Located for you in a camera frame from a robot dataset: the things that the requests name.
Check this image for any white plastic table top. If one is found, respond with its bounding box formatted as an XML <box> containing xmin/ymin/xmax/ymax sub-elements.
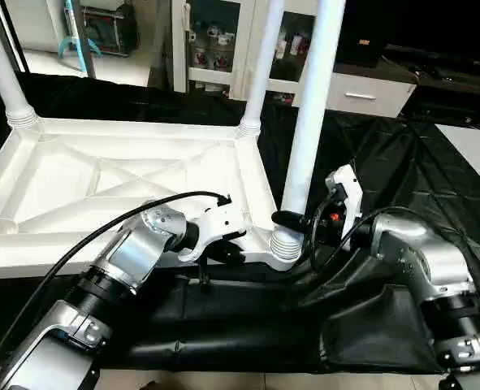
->
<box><xmin>0</xmin><ymin>118</ymin><xmax>301</xmax><ymax>281</ymax></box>

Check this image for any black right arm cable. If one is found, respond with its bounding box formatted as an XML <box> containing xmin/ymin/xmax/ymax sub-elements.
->
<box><xmin>305</xmin><ymin>187</ymin><xmax>480</xmax><ymax>310</ymax></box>

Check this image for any white flat board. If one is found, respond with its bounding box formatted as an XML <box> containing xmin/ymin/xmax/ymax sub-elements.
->
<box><xmin>435</xmin><ymin>123</ymin><xmax>480</xmax><ymax>200</ymax></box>

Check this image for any light blue stand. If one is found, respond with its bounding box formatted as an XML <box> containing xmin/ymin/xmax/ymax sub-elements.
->
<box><xmin>57</xmin><ymin>0</ymin><xmax>102</xmax><ymax>59</ymax></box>

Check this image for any white glass door cabinet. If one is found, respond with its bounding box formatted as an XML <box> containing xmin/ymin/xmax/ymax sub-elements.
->
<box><xmin>171</xmin><ymin>0</ymin><xmax>322</xmax><ymax>102</ymax></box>

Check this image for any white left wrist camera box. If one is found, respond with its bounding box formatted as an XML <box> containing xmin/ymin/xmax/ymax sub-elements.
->
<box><xmin>176</xmin><ymin>201</ymin><xmax>247</xmax><ymax>262</ymax></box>

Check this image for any white plastic table leg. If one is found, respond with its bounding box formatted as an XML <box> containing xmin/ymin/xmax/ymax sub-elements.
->
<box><xmin>0</xmin><ymin>0</ymin><xmax>41</xmax><ymax>131</ymax></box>
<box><xmin>238</xmin><ymin>0</ymin><xmax>285</xmax><ymax>137</ymax></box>
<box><xmin>270</xmin><ymin>0</ymin><xmax>348</xmax><ymax>262</ymax></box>

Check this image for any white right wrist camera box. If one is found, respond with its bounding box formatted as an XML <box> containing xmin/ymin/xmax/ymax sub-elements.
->
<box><xmin>325</xmin><ymin>164</ymin><xmax>364</xmax><ymax>251</ymax></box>

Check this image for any black work mat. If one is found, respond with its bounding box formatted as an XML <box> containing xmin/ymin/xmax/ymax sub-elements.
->
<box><xmin>0</xmin><ymin>69</ymin><xmax>480</xmax><ymax>376</ymax></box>

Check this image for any white drawer unit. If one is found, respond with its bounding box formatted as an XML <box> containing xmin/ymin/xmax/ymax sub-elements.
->
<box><xmin>325</xmin><ymin>69</ymin><xmax>417</xmax><ymax>119</ymax></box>

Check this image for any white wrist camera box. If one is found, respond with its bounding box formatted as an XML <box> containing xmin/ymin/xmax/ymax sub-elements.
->
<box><xmin>176</xmin><ymin>201</ymin><xmax>247</xmax><ymax>262</ymax></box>
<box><xmin>325</xmin><ymin>164</ymin><xmax>364</xmax><ymax>251</ymax></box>

